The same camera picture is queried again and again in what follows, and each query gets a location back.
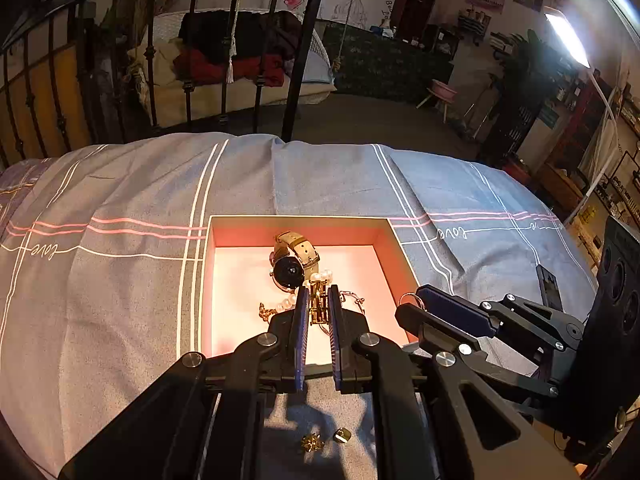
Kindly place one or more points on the black iron bed frame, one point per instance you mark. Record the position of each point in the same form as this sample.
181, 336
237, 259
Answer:
300, 75

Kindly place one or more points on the black clothing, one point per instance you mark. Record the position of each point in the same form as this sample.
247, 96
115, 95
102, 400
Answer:
210, 30

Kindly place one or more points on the pink stool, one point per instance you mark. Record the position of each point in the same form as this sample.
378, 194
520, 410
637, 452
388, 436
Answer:
442, 91

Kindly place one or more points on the dark potted plant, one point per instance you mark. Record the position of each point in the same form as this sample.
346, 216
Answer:
525, 80

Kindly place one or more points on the grey blue cushion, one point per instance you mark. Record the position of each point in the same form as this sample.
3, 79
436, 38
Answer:
312, 60

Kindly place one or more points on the small wall rack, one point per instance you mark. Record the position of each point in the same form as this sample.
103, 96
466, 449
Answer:
472, 22

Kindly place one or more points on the metal storage shelf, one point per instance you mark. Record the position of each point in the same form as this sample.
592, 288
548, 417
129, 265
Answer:
615, 160

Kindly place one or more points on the thin silver bangle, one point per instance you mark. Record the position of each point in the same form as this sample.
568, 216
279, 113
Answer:
407, 298

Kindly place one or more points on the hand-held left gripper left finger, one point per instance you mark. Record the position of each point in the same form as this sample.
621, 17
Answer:
300, 340

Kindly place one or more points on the gold brooch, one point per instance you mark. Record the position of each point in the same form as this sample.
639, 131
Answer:
311, 443

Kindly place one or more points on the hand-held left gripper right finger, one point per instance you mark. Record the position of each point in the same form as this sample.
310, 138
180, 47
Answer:
336, 340

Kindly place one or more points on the white floor lamp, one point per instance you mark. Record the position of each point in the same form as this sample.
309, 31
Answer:
567, 35

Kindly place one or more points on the dark red cabinet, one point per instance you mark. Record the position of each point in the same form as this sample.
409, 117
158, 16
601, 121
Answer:
417, 0

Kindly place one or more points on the small gold pendant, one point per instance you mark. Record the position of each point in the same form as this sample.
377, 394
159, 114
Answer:
343, 435

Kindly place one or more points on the green patterned counter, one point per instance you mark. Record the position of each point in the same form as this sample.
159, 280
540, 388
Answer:
390, 70

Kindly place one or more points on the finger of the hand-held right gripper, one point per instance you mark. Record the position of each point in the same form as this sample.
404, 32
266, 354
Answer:
425, 327
450, 307

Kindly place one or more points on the grey blue striped bed sheet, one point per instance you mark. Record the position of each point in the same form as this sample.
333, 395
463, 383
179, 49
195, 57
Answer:
125, 285

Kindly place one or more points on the pile of clothes and bedding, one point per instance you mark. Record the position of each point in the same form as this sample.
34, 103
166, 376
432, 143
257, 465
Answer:
165, 65

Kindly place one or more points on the pale green box pink inside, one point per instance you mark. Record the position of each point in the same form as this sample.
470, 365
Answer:
240, 300

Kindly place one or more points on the black smartphone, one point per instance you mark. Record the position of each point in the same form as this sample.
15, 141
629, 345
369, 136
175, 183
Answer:
549, 287

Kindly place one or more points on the red cloth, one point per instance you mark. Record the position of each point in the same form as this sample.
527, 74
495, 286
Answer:
250, 70

